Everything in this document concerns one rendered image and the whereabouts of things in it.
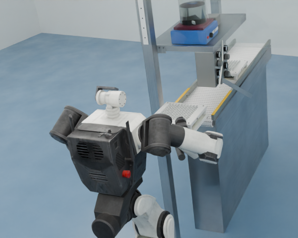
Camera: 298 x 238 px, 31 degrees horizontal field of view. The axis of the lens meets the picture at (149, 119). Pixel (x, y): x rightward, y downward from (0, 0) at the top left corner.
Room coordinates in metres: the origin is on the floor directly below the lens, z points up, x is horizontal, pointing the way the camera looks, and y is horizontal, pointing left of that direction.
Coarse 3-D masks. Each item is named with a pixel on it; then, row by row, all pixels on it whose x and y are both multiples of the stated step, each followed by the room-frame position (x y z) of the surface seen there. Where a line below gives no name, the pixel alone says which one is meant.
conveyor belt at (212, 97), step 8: (232, 48) 3.83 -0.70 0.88; (240, 48) 3.80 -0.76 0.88; (248, 48) 3.77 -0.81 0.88; (256, 48) 3.75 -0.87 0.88; (232, 56) 3.65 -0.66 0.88; (240, 56) 3.63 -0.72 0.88; (248, 56) 3.60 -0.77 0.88; (248, 64) 3.44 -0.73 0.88; (200, 88) 3.14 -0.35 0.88; (208, 88) 3.12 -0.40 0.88; (216, 88) 3.10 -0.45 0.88; (224, 88) 3.08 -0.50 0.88; (192, 96) 3.03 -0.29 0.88; (200, 96) 3.01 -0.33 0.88; (208, 96) 2.99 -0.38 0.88; (216, 96) 2.98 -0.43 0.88; (224, 96) 2.96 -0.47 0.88; (208, 104) 2.88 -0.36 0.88; (216, 104) 2.86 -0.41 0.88; (208, 112) 2.77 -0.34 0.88; (208, 120) 2.67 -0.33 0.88
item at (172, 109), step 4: (168, 108) 2.62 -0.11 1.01; (172, 108) 2.63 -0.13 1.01; (176, 108) 2.62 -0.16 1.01; (180, 108) 2.62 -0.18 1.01; (184, 108) 2.60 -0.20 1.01; (188, 108) 2.60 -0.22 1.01; (192, 108) 2.58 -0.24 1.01; (164, 112) 2.58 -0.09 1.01; (168, 112) 2.57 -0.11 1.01; (172, 112) 2.57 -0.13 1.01; (176, 112) 2.57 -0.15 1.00; (180, 112) 2.55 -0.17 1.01; (184, 112) 2.54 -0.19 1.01; (188, 112) 2.53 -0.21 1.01; (172, 116) 2.52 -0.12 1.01; (176, 116) 2.51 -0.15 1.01; (180, 116) 2.51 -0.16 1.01; (184, 116) 2.49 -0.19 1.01
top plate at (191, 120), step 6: (168, 102) 2.72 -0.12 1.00; (174, 102) 2.71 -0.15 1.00; (162, 108) 2.66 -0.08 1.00; (198, 108) 2.59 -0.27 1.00; (204, 108) 2.59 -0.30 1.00; (192, 114) 2.53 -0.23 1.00; (198, 114) 2.52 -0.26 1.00; (174, 120) 2.48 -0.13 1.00; (186, 120) 2.46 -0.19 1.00; (192, 120) 2.45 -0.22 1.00
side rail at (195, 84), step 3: (228, 48) 3.77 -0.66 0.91; (195, 81) 3.18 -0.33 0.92; (192, 84) 3.14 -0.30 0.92; (195, 84) 3.16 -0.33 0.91; (189, 87) 3.09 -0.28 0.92; (192, 87) 3.11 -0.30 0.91; (195, 87) 3.15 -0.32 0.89; (189, 90) 3.06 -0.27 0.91; (192, 90) 3.10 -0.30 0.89; (186, 93) 3.02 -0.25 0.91; (189, 93) 3.06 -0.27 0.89; (183, 96) 2.97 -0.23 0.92; (186, 96) 3.02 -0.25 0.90; (180, 99) 2.93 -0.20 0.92; (183, 99) 2.97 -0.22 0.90; (180, 102) 2.93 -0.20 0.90
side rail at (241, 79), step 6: (264, 48) 3.65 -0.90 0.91; (258, 54) 3.51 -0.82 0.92; (252, 66) 3.35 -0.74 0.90; (246, 72) 3.23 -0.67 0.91; (240, 78) 3.12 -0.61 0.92; (240, 84) 3.10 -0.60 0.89; (234, 90) 2.99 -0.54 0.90; (228, 96) 2.89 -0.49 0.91; (222, 108) 2.78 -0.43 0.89; (216, 114) 2.69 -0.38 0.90
